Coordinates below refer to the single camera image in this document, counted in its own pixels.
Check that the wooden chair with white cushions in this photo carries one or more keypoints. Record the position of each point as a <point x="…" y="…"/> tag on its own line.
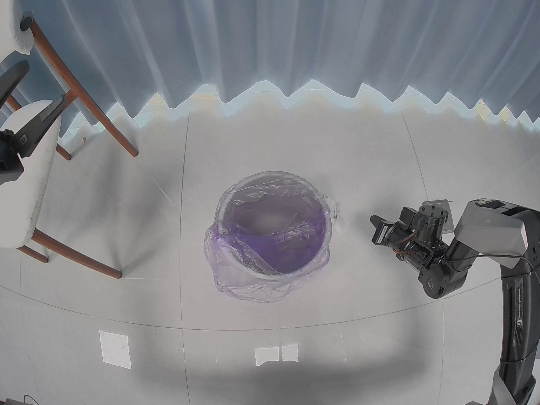
<point x="29" y="192"/>

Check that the white trash bin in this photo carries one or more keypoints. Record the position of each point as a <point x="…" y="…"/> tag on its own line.
<point x="295" y="270"/>

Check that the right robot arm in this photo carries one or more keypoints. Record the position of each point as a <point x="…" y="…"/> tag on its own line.
<point x="489" y="230"/>

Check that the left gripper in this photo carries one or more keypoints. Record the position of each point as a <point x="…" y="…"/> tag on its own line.
<point x="9" y="158"/>

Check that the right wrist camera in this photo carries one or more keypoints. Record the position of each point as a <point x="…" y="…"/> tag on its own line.
<point x="408" y="217"/>

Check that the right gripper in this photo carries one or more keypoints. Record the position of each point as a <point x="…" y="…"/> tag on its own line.
<point x="390" y="234"/>

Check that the pale blue curtain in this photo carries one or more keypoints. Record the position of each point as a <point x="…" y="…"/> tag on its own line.
<point x="270" y="23"/>

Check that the purple plastic bag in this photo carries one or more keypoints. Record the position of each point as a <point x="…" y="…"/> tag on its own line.
<point x="253" y="251"/>

